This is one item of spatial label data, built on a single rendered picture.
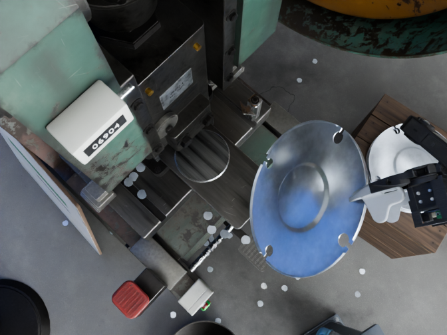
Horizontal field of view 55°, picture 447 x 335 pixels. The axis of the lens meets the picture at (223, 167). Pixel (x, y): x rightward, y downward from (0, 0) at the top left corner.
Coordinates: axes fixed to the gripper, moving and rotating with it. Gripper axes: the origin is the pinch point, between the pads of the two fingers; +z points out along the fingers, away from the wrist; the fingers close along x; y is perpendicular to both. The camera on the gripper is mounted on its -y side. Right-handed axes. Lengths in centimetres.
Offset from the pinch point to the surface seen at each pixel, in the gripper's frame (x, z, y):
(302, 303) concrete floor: 77, 70, 22
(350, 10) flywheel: 4.4, -4.9, -32.9
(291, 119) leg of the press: 28.7, 27.3, -28.3
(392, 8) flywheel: 2.6, -12.1, -28.0
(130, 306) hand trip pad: -11, 50, 12
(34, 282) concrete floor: 7, 140, -1
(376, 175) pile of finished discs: 67, 25, -15
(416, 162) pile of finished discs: 76, 15, -17
